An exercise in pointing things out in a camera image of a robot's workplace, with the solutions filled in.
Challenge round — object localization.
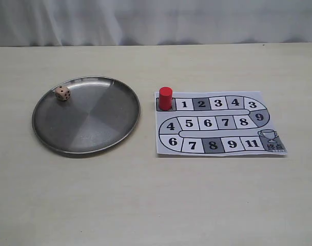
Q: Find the paper game board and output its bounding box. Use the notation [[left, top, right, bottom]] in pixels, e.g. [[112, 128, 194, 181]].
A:
[[154, 91, 287, 156]]

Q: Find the red cylinder game piece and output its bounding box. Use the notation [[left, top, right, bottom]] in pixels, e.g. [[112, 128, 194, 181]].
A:
[[159, 87, 173, 111]]

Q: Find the wooden die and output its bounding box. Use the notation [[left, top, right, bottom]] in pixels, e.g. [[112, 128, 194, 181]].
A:
[[54, 86, 70, 101]]

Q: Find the round stainless steel plate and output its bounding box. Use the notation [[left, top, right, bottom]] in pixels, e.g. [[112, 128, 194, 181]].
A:
[[32, 76, 141, 157]]

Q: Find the white curtain backdrop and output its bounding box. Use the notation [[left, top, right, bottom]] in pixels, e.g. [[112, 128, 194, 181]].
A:
[[0, 1, 312, 47]]

